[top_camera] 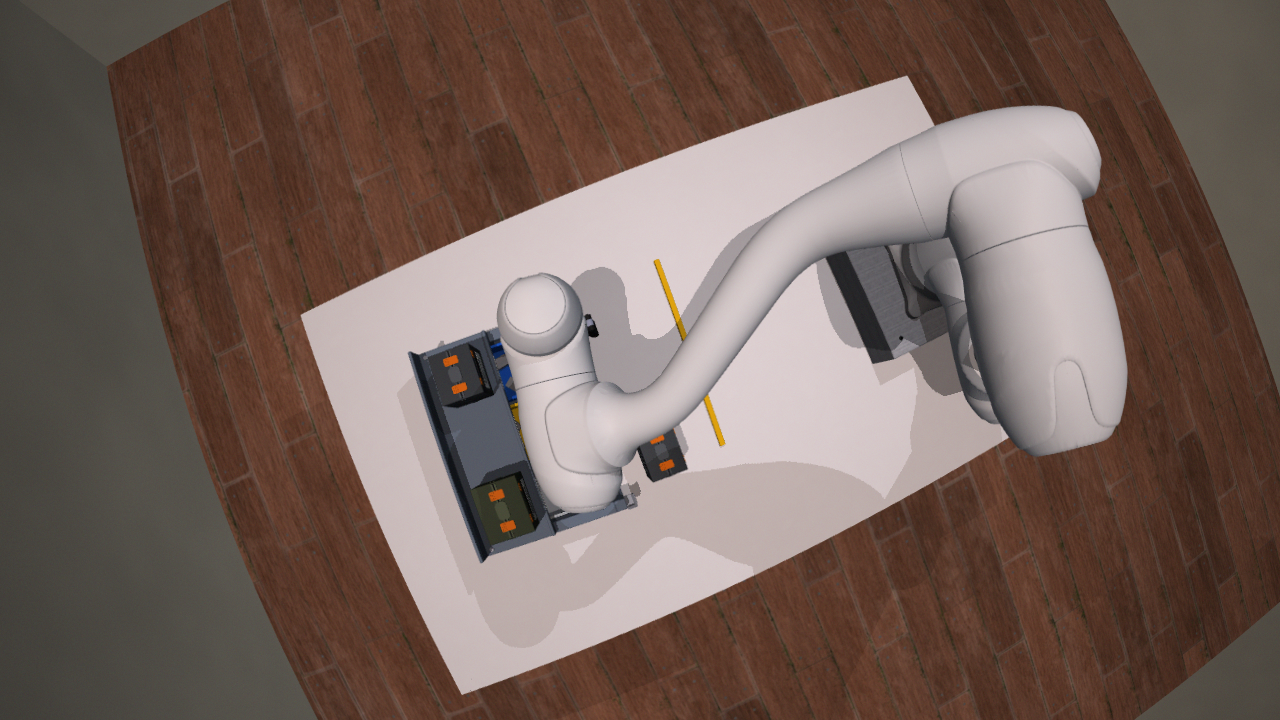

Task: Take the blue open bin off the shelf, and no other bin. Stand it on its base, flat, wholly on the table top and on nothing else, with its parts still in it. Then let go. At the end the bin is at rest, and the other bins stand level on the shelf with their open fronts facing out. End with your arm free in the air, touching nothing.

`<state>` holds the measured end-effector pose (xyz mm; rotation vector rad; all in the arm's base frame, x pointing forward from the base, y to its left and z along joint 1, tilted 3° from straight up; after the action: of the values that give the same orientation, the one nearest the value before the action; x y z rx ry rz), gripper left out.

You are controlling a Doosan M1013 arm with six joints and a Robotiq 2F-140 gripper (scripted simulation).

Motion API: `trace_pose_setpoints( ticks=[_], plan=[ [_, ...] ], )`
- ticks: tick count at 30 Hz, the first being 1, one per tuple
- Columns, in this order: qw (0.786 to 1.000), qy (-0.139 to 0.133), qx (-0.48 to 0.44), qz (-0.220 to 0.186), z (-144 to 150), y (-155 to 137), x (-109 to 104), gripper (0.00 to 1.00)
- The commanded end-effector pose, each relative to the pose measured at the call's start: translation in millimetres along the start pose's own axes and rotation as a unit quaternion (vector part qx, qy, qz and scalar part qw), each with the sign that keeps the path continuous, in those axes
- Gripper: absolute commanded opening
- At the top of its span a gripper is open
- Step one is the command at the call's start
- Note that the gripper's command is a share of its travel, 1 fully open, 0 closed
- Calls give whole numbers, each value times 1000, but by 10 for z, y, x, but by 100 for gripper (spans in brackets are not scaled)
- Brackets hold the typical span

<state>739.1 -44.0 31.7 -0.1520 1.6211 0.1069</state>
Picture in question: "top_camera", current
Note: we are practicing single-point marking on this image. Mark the blue bin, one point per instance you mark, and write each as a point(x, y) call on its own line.
point(505, 372)

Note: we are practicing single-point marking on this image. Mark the yellow open bin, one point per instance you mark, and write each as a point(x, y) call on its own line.
point(514, 408)

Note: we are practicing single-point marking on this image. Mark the grey metal shelf rack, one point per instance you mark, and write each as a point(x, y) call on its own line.
point(480, 442)

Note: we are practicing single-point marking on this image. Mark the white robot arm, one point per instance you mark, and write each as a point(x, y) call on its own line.
point(1004, 185)

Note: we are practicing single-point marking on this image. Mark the yellow thin bar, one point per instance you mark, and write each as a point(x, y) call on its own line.
point(683, 335)

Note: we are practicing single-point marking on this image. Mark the grey open bin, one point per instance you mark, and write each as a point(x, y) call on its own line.
point(554, 511)

